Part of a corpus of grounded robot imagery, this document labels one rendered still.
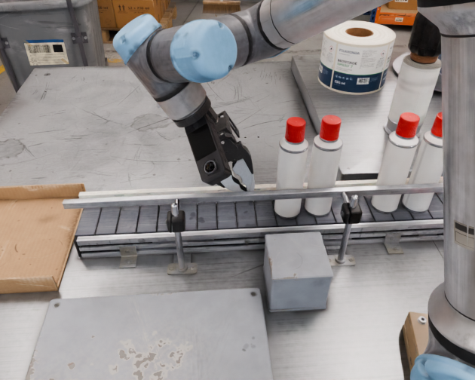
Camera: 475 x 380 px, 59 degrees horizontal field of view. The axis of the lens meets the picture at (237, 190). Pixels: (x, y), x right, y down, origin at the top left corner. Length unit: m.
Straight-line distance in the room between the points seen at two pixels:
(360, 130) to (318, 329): 0.57
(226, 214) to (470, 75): 0.59
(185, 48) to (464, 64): 0.33
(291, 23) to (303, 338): 0.48
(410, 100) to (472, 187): 0.73
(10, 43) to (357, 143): 2.14
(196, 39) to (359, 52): 0.76
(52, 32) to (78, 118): 1.40
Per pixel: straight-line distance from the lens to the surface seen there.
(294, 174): 0.76
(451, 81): 0.35
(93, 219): 0.87
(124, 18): 4.14
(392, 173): 0.83
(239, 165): 0.75
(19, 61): 2.80
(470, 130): 0.34
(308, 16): 0.57
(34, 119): 1.36
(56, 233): 0.94
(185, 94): 0.67
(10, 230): 0.99
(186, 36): 0.56
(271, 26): 0.61
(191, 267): 0.81
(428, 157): 0.83
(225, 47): 0.57
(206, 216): 0.83
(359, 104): 1.25
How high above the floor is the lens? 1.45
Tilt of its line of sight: 40 degrees down
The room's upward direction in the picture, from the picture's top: straight up
